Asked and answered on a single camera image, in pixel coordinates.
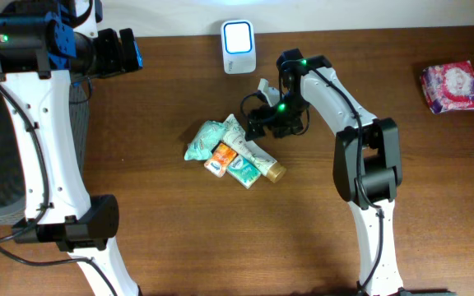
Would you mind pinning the teal snack bag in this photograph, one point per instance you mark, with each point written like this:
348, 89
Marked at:
205, 141

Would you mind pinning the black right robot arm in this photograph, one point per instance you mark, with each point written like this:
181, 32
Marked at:
367, 167

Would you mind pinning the purple tissue pack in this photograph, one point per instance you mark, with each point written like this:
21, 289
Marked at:
448, 87

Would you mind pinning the white cream tube gold cap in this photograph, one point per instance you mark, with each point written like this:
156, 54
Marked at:
235, 139

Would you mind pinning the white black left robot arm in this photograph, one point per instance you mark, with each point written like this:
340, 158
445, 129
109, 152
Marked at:
45, 48

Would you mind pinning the orange tissue packet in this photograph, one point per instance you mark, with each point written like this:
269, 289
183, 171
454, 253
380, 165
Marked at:
221, 158

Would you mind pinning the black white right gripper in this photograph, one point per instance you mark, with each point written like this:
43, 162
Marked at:
271, 119

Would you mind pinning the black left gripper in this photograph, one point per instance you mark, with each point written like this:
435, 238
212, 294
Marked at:
116, 62

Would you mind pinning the teal tissue packet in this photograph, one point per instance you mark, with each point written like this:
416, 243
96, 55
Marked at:
243, 171

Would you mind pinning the white barcode scanner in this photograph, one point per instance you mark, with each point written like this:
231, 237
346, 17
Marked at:
238, 47

